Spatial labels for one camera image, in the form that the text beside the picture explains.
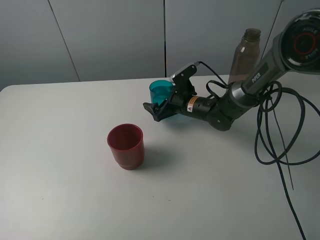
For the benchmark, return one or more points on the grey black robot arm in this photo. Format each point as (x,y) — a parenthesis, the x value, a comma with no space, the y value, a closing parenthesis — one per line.
(296,48)

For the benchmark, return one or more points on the red plastic cup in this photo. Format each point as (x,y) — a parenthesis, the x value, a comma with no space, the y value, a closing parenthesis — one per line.
(126,142)

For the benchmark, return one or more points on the teal translucent plastic cup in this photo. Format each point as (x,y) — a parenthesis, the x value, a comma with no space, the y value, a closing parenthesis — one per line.
(160,90)

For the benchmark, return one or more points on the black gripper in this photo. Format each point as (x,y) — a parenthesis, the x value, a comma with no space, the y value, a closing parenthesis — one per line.
(193,106)

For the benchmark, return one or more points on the smoky grey water bottle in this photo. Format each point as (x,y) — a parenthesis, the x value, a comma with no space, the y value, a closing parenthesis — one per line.
(245,55)

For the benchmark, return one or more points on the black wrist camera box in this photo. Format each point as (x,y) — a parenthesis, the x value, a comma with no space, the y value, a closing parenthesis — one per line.
(181,80)

